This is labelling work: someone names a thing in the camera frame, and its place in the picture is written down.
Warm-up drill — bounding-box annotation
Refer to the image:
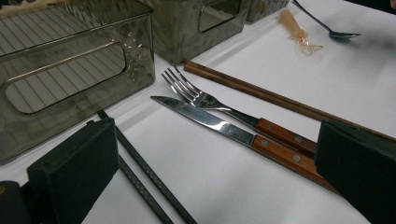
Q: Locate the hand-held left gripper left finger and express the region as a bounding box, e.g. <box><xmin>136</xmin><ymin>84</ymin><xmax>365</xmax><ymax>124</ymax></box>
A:
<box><xmin>26</xmin><ymin>117</ymin><xmax>120</xmax><ymax>224</ymax></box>

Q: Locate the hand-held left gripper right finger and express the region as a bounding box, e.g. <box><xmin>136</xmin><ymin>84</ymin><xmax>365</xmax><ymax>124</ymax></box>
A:
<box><xmin>314</xmin><ymin>119</ymin><xmax>396</xmax><ymax>224</ymax></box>

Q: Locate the black chopstick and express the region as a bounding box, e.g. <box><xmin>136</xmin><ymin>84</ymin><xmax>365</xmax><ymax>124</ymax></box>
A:
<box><xmin>119</xmin><ymin>156</ymin><xmax>175</xmax><ymax>224</ymax></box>
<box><xmin>96</xmin><ymin>109</ymin><xmax>198</xmax><ymax>224</ymax></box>

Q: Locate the brown wooden chopstick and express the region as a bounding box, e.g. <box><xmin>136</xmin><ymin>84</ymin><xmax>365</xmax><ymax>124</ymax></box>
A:
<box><xmin>186</xmin><ymin>60</ymin><xmax>396</xmax><ymax>144</ymax></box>
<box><xmin>183</xmin><ymin>63</ymin><xmax>326</xmax><ymax>124</ymax></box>

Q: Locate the dark metal spoon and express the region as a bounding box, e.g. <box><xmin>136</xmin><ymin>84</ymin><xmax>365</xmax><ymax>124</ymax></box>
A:
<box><xmin>291</xmin><ymin>0</ymin><xmax>362</xmax><ymax>41</ymax></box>

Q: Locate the dark chopstick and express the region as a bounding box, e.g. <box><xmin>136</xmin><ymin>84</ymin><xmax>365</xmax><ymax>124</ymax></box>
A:
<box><xmin>149</xmin><ymin>95</ymin><xmax>340</xmax><ymax>194</ymax></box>

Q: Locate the wooden-handled steel fork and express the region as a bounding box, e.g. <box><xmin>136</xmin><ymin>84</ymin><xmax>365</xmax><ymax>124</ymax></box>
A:
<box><xmin>161</xmin><ymin>63</ymin><xmax>318</xmax><ymax>158</ymax></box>

